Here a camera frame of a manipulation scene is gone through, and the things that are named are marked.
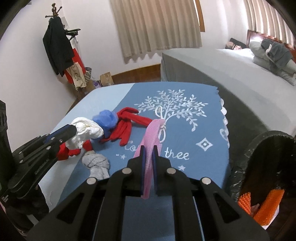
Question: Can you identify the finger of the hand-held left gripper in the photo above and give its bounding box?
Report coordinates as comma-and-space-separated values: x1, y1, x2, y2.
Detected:
20, 132, 78, 165
12, 124, 77, 160

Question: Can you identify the light grey pillow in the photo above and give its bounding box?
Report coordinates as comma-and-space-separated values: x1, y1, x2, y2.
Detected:
279, 67, 296, 87

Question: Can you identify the black bag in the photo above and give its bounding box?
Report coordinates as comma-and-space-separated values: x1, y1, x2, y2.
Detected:
230, 38, 247, 47

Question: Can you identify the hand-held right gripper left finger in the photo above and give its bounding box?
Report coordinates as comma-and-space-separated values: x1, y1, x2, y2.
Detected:
26, 147, 147, 241

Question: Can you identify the narrow beige curtain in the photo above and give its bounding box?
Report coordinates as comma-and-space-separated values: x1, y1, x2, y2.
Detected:
244, 0, 296, 47

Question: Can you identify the brown paper bag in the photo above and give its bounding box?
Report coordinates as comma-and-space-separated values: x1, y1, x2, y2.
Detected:
100, 72, 114, 87

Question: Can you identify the bed with grey sheet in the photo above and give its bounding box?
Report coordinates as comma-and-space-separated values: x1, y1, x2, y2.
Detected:
160, 47, 296, 149

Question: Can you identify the wooden headboard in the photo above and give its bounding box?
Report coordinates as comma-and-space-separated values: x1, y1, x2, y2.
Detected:
247, 30, 296, 50

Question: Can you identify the trash bin with black bag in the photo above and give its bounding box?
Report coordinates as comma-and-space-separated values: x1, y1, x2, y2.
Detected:
225, 130, 296, 241

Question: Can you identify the pink mesh pouch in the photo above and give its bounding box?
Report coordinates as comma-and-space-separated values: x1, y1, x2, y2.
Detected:
135, 106, 167, 200

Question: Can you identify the pile of pillows and blankets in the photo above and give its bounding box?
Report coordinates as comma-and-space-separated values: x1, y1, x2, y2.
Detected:
248, 40, 296, 86

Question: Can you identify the dark grey blanket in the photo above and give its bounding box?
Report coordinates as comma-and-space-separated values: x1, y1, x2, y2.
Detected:
261, 39, 292, 70

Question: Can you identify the wooden window frame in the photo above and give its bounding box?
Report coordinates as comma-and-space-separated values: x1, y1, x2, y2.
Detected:
194, 0, 206, 29

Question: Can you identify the black clothes hanger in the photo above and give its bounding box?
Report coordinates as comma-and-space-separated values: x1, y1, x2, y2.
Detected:
63, 28, 81, 39

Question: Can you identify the black coat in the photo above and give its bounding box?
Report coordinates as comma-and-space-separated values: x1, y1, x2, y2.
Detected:
43, 17, 75, 77

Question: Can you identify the blue cloth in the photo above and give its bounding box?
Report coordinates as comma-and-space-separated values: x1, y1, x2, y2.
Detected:
92, 110, 119, 136

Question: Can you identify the blue tree-print tablecloth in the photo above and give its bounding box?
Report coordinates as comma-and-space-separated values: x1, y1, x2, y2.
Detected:
38, 82, 230, 241

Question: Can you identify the knotted white cloth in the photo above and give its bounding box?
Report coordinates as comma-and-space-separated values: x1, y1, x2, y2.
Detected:
81, 151, 110, 179

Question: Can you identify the wide beige curtain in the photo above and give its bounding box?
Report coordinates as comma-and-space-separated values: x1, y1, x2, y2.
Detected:
110, 0, 203, 64

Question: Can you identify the wooden coat rack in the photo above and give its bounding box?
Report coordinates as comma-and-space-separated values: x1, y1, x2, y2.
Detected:
46, 3, 63, 20

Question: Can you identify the red knit glove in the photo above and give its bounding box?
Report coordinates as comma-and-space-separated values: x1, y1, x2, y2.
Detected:
100, 107, 154, 147
56, 138, 93, 162

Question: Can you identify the beige tote bag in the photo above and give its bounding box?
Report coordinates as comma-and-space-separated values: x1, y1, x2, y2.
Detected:
66, 64, 86, 91

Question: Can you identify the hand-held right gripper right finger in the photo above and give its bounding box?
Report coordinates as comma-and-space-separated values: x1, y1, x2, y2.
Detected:
151, 146, 270, 241

